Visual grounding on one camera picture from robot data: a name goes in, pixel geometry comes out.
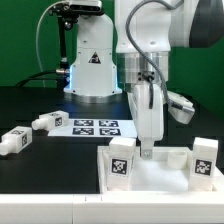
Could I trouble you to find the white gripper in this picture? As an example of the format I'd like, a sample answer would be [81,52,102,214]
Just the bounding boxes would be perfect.
[128,82,164,159]

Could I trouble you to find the white square tabletop tray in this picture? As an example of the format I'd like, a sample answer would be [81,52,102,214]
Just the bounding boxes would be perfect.
[97,145,224,195]

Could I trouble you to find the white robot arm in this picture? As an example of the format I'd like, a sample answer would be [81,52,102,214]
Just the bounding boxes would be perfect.
[114,0,224,159]

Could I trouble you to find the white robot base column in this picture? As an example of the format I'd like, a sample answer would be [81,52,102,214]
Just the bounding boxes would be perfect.
[64,15,122,103]

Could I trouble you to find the white sheet with tags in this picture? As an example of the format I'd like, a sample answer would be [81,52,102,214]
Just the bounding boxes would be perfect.
[48,119,137,138]

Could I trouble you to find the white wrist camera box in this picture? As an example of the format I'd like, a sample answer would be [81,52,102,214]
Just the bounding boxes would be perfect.
[168,91,195,124]

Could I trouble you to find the grey cable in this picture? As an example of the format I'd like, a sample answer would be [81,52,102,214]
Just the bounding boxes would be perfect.
[35,0,68,88]

